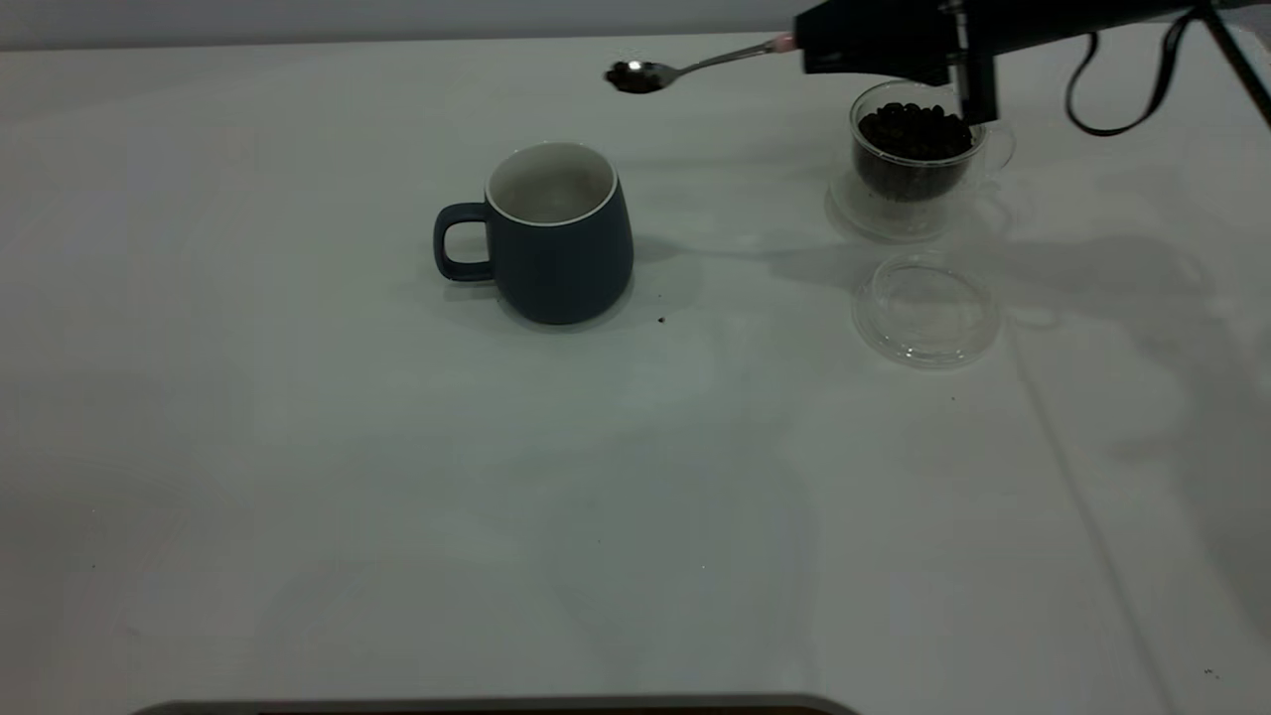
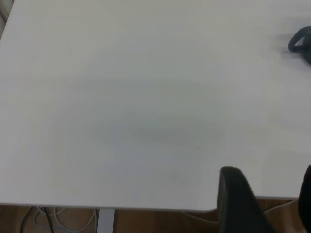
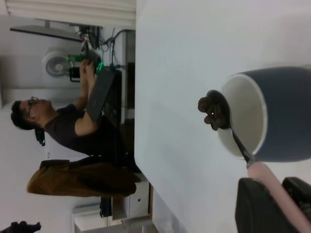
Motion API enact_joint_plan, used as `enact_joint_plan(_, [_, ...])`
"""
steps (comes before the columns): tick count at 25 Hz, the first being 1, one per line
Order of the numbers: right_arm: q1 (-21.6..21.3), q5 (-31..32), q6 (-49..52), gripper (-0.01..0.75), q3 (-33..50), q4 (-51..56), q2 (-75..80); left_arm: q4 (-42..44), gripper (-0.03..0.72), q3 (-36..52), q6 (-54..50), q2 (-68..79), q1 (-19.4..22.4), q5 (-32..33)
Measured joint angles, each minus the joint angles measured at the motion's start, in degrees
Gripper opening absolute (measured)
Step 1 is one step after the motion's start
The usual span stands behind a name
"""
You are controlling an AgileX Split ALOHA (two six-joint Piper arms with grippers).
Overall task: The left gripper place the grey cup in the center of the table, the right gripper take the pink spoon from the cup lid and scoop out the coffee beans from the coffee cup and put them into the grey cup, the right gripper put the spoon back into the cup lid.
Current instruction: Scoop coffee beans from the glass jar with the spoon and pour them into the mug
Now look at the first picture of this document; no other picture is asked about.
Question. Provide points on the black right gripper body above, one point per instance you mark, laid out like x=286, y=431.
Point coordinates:
x=1003, y=30

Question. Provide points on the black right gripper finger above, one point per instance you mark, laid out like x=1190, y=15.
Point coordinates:
x=874, y=62
x=874, y=25

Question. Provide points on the few coffee beans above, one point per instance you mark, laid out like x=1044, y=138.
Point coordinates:
x=635, y=75

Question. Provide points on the dark blue ceramic mug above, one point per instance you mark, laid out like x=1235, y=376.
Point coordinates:
x=566, y=258

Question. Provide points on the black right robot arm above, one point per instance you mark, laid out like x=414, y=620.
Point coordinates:
x=1172, y=8

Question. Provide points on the heap of coffee beans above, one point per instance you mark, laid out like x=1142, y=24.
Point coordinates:
x=909, y=149

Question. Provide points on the clear glass saucer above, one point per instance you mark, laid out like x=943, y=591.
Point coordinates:
x=923, y=318
x=894, y=223

